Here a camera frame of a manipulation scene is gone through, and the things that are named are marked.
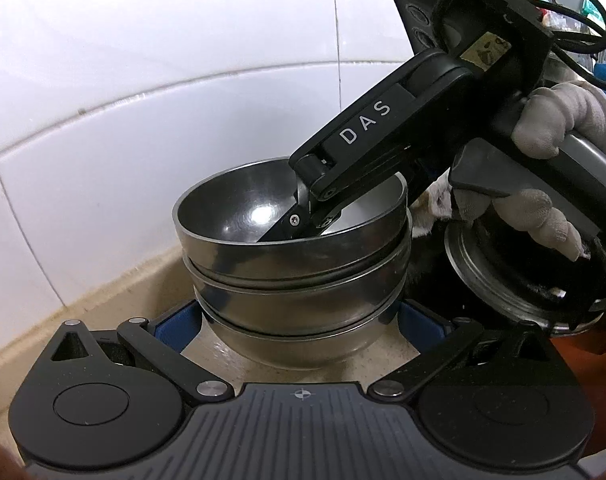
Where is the grey rag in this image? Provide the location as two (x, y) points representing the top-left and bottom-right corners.
(411, 179), (456, 239)

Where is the person's right hand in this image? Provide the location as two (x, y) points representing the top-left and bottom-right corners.
(449, 81), (606, 262)

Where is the black cable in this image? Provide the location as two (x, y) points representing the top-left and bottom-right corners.
(503, 0), (606, 69)

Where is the deep steel bowl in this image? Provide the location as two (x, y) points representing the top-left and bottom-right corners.
(193, 260), (412, 334)

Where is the red cloth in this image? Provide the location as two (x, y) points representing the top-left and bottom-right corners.
(547, 327), (606, 462)

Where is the gas stove burner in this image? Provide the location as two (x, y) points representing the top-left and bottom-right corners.
(443, 210), (606, 337)

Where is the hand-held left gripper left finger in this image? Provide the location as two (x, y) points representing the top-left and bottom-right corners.
(50, 299), (235, 402)

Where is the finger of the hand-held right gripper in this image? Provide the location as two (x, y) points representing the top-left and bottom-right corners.
(256, 52), (484, 246)
(407, 157), (454, 206)

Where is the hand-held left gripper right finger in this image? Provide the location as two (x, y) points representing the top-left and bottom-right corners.
(367, 299), (554, 402)

